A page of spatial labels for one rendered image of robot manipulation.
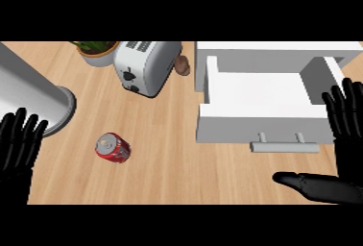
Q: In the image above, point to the white open drawer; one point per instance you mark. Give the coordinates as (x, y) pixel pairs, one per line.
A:
(265, 105)

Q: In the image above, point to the grey metal cylinder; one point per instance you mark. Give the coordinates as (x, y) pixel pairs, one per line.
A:
(28, 93)

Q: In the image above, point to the white cabinet body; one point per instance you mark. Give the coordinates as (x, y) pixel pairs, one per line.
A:
(279, 54)

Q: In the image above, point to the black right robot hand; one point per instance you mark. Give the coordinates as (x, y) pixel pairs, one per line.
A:
(347, 134)

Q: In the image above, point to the brown round object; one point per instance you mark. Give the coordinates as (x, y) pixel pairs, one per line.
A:
(182, 65)

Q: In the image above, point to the white toaster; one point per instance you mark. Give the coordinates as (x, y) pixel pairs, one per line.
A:
(149, 65)

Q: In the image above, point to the potted green plant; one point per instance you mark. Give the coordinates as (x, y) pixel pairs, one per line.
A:
(96, 51)

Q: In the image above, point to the red soda can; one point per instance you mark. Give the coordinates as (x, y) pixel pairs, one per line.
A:
(114, 148)

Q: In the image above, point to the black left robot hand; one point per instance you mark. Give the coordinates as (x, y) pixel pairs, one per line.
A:
(17, 150)

